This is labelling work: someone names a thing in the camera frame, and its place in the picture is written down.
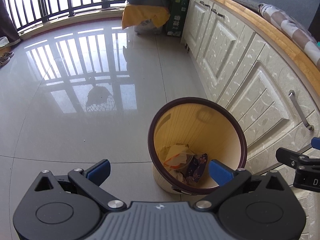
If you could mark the white cabinet with wooden top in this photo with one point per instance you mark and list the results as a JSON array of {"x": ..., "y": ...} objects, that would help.
[{"x": 237, "y": 55}]

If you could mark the brown white checkered blanket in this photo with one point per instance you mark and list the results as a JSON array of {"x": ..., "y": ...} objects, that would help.
[{"x": 287, "y": 25}]

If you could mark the yellow plastic waste bin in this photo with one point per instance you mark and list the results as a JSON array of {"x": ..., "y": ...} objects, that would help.
[{"x": 215, "y": 135}]

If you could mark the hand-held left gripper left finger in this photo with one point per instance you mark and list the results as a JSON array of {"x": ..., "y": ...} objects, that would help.
[{"x": 98, "y": 172}]

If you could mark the purple floral packet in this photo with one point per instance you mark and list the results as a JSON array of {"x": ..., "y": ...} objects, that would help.
[{"x": 197, "y": 166}]

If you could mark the green carton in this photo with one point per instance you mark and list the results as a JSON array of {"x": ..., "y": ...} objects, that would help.
[{"x": 177, "y": 12}]

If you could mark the white orange plastic wrapper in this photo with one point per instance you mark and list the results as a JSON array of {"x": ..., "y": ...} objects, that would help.
[{"x": 177, "y": 158}]

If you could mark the brown curtain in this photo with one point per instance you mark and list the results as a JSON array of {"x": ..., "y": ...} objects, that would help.
[{"x": 8, "y": 22}]

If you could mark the beige shoe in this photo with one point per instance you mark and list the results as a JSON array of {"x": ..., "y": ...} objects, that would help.
[
  {"x": 3, "y": 61},
  {"x": 7, "y": 54}
]

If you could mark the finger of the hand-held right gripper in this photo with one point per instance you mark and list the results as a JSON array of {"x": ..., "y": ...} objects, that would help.
[
  {"x": 287, "y": 156},
  {"x": 316, "y": 143}
]

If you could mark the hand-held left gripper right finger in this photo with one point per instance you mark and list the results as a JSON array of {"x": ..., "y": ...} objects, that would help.
[{"x": 220, "y": 173}]

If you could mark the yellow cloth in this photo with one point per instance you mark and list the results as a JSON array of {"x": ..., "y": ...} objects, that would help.
[{"x": 142, "y": 12}]

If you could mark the black balcony railing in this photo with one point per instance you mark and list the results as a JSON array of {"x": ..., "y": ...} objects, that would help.
[{"x": 57, "y": 2}]

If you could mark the clear plastic storage box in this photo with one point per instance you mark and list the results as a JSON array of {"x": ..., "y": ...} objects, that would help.
[{"x": 147, "y": 28}]

